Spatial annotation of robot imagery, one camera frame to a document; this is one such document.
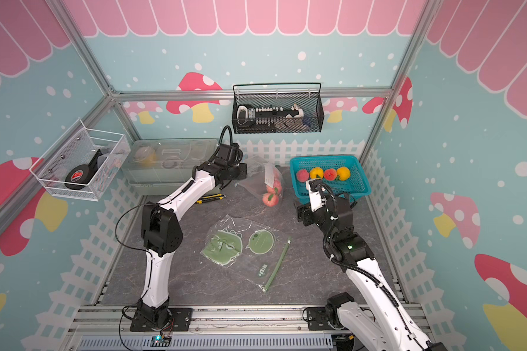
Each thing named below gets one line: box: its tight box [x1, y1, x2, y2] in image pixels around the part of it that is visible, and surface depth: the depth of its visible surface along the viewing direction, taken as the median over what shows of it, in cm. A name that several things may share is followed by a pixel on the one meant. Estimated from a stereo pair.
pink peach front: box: [296, 168, 310, 183], surface depth 111 cm
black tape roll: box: [64, 148, 104, 191], surface depth 71 cm
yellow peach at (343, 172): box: [336, 166, 351, 181], surface depth 113 cm
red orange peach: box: [324, 168, 337, 182], surface depth 112 cm
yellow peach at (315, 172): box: [309, 166, 325, 180], surface depth 113 cm
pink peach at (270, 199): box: [262, 193, 279, 207], surface depth 101 cm
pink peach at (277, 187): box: [266, 178, 282, 195], surface depth 99 cm
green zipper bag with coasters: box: [200, 214, 293, 293], surface depth 92 cm
